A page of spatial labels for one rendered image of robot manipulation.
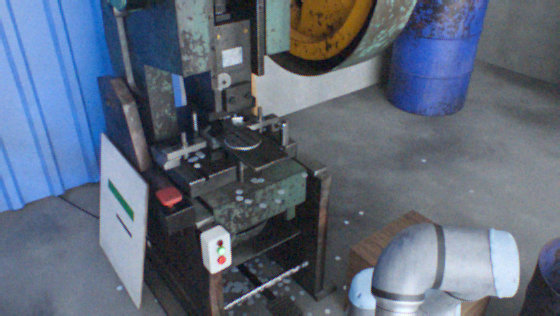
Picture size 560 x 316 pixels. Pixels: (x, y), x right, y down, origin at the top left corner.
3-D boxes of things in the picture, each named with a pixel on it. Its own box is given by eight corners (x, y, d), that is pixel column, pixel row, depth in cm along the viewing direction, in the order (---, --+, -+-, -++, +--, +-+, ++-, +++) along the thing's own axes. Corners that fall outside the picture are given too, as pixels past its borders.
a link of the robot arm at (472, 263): (392, 284, 133) (436, 213, 84) (447, 290, 131) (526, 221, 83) (391, 329, 127) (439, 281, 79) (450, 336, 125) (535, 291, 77)
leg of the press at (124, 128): (232, 356, 180) (216, 153, 132) (205, 373, 175) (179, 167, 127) (135, 228, 243) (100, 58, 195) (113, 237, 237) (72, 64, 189)
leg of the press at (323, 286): (336, 290, 207) (354, 103, 159) (316, 303, 202) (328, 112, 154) (225, 190, 270) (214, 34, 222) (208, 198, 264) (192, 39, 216)
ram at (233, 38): (260, 105, 160) (258, 17, 145) (222, 117, 153) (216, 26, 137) (233, 88, 172) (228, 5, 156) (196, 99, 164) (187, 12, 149)
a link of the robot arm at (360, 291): (347, 296, 134) (351, 260, 127) (395, 301, 133) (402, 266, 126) (346, 331, 124) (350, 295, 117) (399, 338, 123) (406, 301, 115)
